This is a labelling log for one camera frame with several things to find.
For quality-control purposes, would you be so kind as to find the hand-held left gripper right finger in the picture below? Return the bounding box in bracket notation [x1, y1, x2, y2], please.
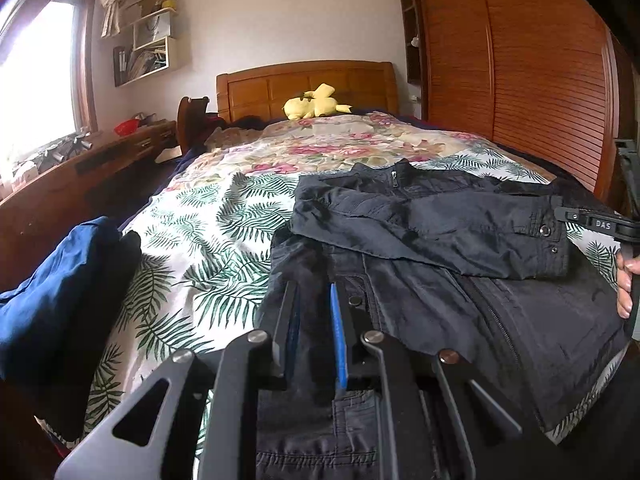
[327, 280, 561, 480]

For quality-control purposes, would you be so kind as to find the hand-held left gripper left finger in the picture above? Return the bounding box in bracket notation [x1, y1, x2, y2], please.
[54, 280, 302, 480]

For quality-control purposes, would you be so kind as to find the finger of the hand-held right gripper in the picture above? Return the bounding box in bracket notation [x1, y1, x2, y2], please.
[554, 206, 627, 239]

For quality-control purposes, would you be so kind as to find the black jacket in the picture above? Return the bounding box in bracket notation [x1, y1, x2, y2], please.
[255, 157, 632, 480]

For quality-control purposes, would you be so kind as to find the person's right hand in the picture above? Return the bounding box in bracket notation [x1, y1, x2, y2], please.
[614, 249, 640, 321]

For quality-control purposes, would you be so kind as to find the floral and leaf print bedspread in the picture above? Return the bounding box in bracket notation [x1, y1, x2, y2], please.
[35, 111, 626, 461]

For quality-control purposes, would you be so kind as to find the wooden wardrobe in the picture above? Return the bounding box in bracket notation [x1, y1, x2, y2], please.
[395, 0, 640, 206]

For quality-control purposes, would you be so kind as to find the dark cloth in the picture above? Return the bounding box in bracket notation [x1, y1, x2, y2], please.
[219, 115, 273, 132]

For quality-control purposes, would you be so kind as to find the yellow plush toy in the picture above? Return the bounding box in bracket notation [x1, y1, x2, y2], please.
[283, 83, 353, 121]

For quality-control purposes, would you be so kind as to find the wooden chair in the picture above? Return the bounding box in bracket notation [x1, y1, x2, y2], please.
[177, 96, 222, 157]

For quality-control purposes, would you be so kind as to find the wooden headboard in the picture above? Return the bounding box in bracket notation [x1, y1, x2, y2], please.
[216, 60, 401, 126]

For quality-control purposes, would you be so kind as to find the blue garment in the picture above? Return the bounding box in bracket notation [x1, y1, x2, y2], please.
[0, 216, 143, 411]

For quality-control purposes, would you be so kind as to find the wooden desk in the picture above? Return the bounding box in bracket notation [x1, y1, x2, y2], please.
[0, 120, 180, 293]

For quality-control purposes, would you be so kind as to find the clutter on desk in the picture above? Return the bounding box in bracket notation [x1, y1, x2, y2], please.
[9, 131, 97, 182]

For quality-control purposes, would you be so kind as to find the window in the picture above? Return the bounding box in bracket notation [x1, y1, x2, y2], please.
[0, 0, 99, 173]

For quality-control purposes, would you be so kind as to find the white wall shelf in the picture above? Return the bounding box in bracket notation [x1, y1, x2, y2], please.
[112, 6, 193, 89]

